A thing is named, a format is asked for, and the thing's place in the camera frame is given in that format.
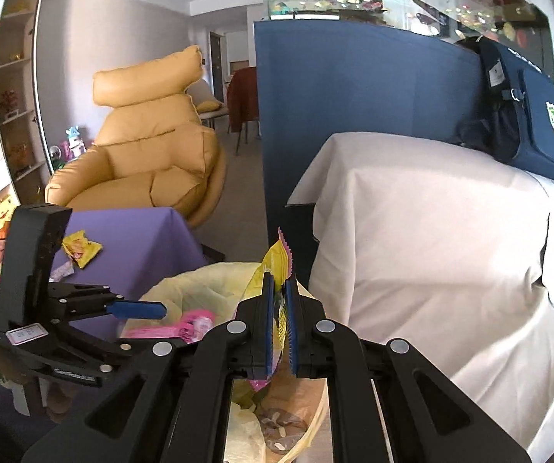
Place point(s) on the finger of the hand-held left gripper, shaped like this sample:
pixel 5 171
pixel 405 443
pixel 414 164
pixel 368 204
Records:
pixel 79 357
pixel 137 309

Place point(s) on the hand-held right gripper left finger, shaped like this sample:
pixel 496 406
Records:
pixel 269 328

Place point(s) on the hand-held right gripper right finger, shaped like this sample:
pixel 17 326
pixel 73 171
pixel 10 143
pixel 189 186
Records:
pixel 292 333

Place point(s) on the yellow snack packet red print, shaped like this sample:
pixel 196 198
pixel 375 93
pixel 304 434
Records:
pixel 81 248

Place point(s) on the pale yellow trash bag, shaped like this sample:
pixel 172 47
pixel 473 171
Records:
pixel 199 284

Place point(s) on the yellow wrapper with pink edge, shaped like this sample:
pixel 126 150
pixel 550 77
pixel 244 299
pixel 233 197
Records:
pixel 277 260

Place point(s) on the clear plastic wrapper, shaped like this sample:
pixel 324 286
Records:
pixel 62 271

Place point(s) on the pink plastic wrapper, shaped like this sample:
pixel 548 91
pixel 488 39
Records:
pixel 185 325

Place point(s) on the yellow box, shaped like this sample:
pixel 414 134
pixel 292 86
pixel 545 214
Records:
pixel 1 212

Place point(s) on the purple tablecloth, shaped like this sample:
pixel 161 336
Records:
pixel 127 241

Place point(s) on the brown snack wrapper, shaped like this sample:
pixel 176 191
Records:
pixel 279 427

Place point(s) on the colourful toy figure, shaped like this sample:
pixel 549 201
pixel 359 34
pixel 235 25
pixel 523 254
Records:
pixel 72 143

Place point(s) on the yellow leather armchair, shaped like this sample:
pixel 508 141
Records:
pixel 151 154

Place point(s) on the white cloth cover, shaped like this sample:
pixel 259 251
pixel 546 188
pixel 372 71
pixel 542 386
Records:
pixel 426 251

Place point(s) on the white shelf unit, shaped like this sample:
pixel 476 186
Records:
pixel 16 82

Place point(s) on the pale yellow cushion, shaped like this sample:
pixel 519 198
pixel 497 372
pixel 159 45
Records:
pixel 208 105

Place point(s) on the chair with red-brown cloth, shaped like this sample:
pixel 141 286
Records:
pixel 243 96

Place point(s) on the blue partition panel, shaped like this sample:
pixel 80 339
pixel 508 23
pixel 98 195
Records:
pixel 344 82

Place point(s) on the navy blue backpack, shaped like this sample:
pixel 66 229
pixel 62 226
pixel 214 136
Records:
pixel 542 125

